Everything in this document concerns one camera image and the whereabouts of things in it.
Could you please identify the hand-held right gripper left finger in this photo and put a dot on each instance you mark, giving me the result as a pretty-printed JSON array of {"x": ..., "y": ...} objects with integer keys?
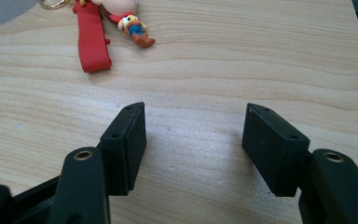
[{"x": 118, "y": 155}]

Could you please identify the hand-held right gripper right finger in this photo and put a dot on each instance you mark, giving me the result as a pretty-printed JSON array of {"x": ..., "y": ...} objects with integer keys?
[{"x": 279, "y": 155}]

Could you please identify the white grey object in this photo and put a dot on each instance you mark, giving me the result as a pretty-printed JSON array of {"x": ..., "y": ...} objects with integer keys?
[{"x": 3, "y": 11}]

